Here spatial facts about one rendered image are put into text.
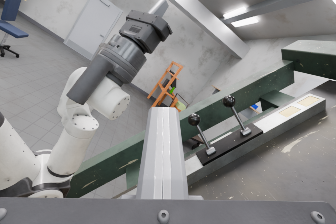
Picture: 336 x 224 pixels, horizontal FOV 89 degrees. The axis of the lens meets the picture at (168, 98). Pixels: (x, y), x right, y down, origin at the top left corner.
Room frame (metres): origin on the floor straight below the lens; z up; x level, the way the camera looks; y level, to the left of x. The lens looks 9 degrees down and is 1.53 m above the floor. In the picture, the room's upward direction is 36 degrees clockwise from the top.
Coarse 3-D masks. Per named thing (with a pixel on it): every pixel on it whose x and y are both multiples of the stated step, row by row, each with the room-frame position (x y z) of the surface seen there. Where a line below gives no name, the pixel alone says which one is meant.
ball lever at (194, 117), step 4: (188, 116) 0.50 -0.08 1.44; (192, 116) 0.49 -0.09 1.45; (196, 116) 0.49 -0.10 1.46; (188, 120) 0.49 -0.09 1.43; (192, 120) 0.48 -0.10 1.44; (196, 120) 0.48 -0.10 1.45; (200, 120) 0.50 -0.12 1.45; (192, 124) 0.49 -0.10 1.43; (196, 124) 0.49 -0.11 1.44; (200, 128) 0.50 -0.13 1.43; (200, 132) 0.49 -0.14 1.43; (204, 136) 0.49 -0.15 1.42; (204, 140) 0.49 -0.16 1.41; (208, 144) 0.49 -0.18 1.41; (208, 148) 0.48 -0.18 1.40; (212, 148) 0.48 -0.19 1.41; (208, 152) 0.48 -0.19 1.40; (212, 152) 0.48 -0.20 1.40
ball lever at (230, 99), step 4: (228, 96) 0.52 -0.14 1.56; (232, 96) 0.52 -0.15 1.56; (224, 100) 0.52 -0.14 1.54; (228, 100) 0.51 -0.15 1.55; (232, 100) 0.51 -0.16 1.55; (224, 104) 0.52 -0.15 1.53; (228, 104) 0.51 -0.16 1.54; (232, 104) 0.51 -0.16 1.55; (232, 108) 0.52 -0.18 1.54; (236, 112) 0.52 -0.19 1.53; (236, 116) 0.51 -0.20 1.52; (240, 120) 0.51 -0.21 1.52; (240, 124) 0.51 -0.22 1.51; (244, 128) 0.51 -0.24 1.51; (248, 128) 0.51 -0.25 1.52; (240, 132) 0.51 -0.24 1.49; (244, 132) 0.50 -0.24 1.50; (248, 132) 0.50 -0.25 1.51
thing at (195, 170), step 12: (312, 96) 0.57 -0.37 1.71; (300, 108) 0.54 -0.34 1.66; (312, 108) 0.54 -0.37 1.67; (324, 108) 0.56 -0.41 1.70; (264, 120) 0.55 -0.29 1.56; (276, 120) 0.53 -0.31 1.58; (288, 120) 0.52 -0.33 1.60; (300, 120) 0.54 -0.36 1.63; (264, 132) 0.50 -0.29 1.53; (276, 132) 0.52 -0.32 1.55; (252, 144) 0.50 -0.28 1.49; (228, 156) 0.48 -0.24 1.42; (240, 156) 0.50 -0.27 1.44; (192, 168) 0.46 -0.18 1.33; (204, 168) 0.46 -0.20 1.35; (216, 168) 0.48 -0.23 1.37; (192, 180) 0.46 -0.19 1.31; (132, 192) 0.45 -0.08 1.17
